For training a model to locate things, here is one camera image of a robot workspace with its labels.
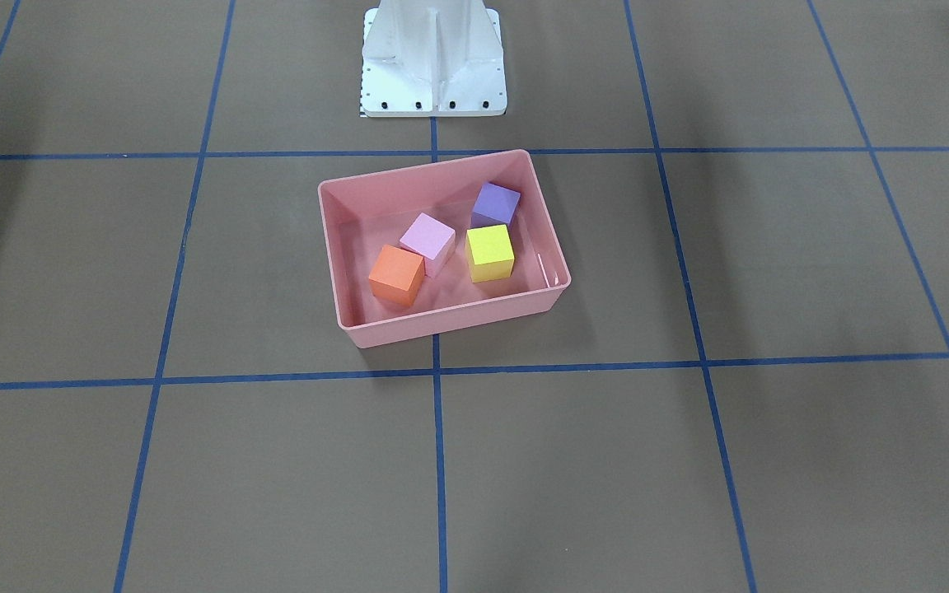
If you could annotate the yellow foam block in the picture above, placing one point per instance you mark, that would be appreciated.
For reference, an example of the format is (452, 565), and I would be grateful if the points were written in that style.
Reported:
(489, 253)

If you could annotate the pink foam block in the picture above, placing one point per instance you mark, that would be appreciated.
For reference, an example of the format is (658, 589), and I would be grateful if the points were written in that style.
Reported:
(431, 239)

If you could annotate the orange foam block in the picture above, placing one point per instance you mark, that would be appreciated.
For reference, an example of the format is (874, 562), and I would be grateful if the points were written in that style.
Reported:
(397, 275)

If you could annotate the purple foam block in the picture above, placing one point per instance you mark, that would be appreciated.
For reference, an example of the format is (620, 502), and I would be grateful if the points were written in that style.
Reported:
(495, 205)

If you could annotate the pink plastic bin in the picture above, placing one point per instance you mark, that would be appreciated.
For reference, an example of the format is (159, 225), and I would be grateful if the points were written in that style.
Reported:
(361, 214)

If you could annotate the white pedestal column base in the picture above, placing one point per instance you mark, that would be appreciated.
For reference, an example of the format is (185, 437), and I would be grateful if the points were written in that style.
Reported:
(432, 59)

